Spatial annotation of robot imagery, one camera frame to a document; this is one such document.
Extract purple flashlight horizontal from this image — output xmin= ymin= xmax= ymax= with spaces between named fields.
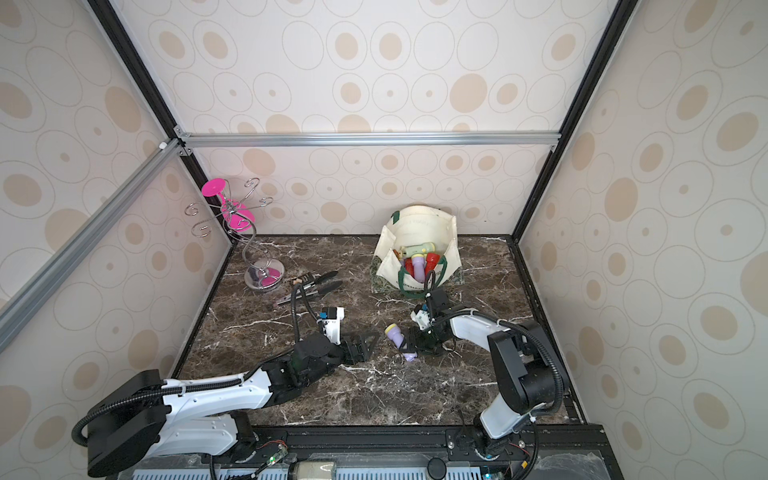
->
xmin=385 ymin=324 xmax=417 ymax=362

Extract purple flashlight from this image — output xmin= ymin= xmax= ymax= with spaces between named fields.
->
xmin=410 ymin=254 xmax=426 ymax=284

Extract red flashlight with logo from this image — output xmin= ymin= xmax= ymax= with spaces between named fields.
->
xmin=424 ymin=252 xmax=441 ymax=281

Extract green flashlight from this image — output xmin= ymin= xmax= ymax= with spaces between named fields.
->
xmin=400 ymin=242 xmax=436 ymax=258

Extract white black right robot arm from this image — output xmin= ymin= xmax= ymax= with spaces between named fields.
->
xmin=398 ymin=272 xmax=570 ymax=458

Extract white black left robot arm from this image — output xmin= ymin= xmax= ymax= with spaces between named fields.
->
xmin=71 ymin=310 xmax=380 ymax=478

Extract cream green tote bag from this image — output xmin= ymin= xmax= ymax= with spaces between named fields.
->
xmin=371 ymin=205 xmax=462 ymax=298

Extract black metal tongs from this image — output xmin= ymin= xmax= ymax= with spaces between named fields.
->
xmin=274 ymin=270 xmax=343 ymax=307

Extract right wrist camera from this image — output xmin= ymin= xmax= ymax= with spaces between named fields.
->
xmin=410 ymin=305 xmax=433 ymax=331

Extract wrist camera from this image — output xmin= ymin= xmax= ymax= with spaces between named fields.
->
xmin=410 ymin=305 xmax=433 ymax=331
xmin=318 ymin=307 xmax=345 ymax=345

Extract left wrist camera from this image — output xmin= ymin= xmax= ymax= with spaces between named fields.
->
xmin=318 ymin=307 xmax=345 ymax=345

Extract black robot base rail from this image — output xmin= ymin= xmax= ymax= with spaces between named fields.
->
xmin=118 ymin=424 xmax=623 ymax=479

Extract aluminium frame rail back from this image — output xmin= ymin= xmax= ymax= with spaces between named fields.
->
xmin=180 ymin=131 xmax=561 ymax=148

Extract aluminium frame rail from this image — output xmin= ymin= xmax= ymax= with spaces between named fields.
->
xmin=180 ymin=131 xmax=561 ymax=148
xmin=1 ymin=138 xmax=181 ymax=349

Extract aluminium frame rail left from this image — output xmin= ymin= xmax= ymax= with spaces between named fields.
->
xmin=1 ymin=138 xmax=181 ymax=349

